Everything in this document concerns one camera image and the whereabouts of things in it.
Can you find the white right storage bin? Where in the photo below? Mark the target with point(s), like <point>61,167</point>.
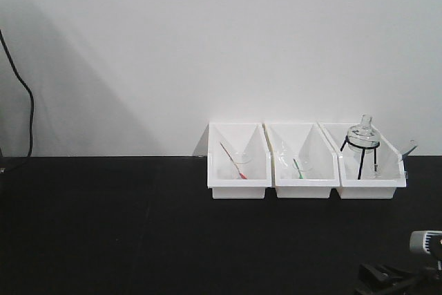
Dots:
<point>382,184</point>

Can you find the white storage bin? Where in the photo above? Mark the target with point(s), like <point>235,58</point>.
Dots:
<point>307,143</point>
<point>382,184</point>
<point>238,161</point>

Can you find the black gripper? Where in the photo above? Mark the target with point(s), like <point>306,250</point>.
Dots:
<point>384,279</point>

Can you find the black wire tripod stand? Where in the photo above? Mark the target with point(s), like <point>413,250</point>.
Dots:
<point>360,160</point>

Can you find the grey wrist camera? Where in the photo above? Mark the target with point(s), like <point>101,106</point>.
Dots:
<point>426,242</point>

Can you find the white left storage bin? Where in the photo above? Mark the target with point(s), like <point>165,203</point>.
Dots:
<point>238,161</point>

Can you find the round glass flask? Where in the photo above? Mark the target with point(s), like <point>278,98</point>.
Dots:
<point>363,136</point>

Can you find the white middle storage bin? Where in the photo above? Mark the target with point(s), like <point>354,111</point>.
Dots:
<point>307,143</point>

